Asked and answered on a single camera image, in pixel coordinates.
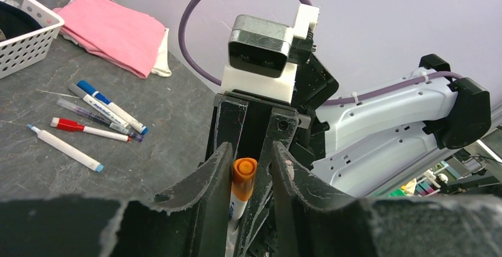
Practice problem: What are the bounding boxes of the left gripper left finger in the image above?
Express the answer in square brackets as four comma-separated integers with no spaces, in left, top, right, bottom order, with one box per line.
[1,143,233,256]

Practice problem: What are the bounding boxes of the white plastic basket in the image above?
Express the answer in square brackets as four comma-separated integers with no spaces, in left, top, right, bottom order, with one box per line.
[1,0,65,78]

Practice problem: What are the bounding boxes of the white cloth under pink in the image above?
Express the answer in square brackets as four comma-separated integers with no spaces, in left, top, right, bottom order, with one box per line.
[150,28,172,78]

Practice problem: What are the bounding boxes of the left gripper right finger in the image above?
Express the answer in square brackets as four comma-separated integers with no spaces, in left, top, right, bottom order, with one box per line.
[271,142,501,256]

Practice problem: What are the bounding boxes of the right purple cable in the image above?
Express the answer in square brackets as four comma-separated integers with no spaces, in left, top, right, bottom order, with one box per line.
[178,0,465,106]

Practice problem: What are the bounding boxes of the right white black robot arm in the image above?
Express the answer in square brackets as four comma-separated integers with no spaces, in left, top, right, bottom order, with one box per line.
[208,54,491,256]

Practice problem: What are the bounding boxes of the white pen blue tip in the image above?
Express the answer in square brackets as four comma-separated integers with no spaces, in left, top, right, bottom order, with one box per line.
[27,124,104,172]

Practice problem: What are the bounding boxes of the orange pen cap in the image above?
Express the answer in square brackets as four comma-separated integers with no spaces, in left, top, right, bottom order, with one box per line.
[231,158,258,201]

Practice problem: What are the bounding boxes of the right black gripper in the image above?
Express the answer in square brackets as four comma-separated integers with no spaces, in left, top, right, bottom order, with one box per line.
[206,54,339,256]

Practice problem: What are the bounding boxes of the pink folded cloth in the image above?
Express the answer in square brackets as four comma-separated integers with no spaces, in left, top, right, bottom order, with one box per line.
[54,0,166,79]

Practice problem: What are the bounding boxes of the white pen blue ends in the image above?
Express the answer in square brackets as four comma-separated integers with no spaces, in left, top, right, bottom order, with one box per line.
[77,80,149,135]

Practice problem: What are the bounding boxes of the red pen cap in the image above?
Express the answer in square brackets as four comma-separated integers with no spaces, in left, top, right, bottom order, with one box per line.
[50,117,85,132]

